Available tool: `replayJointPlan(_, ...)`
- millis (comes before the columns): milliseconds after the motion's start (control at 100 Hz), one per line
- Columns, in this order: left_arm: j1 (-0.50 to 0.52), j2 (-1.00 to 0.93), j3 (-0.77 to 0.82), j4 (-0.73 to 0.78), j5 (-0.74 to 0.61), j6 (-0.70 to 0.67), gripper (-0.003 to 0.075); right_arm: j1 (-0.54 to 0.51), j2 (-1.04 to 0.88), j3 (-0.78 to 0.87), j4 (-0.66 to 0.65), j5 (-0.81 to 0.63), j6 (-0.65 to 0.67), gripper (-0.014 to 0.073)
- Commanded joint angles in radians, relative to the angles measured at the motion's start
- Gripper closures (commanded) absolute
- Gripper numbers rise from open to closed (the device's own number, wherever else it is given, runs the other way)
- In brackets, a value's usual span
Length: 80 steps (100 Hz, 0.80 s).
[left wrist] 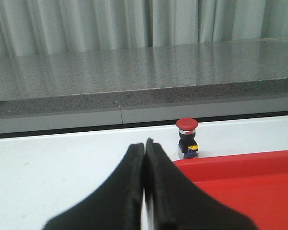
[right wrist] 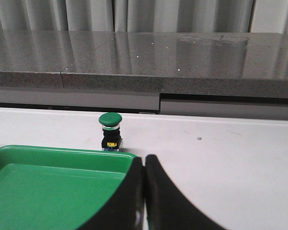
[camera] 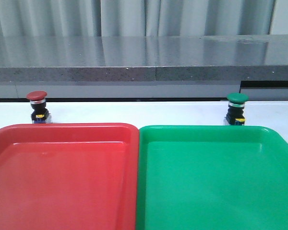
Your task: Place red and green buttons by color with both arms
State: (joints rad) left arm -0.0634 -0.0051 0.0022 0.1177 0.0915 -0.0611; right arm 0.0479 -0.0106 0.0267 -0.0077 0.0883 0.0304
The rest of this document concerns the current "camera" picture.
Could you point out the green mushroom push button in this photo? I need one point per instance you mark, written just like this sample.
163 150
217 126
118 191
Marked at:
235 113

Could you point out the red mushroom push button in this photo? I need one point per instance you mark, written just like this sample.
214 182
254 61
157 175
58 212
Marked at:
40 114

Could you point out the green plastic tray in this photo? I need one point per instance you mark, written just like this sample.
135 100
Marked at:
212 178

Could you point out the red plastic tray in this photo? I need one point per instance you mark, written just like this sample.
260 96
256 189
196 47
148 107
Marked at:
68 176

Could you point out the grey stone counter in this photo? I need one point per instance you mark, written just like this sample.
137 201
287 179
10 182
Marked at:
145 68

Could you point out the grey pleated curtain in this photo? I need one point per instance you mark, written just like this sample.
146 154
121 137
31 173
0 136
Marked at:
135 17

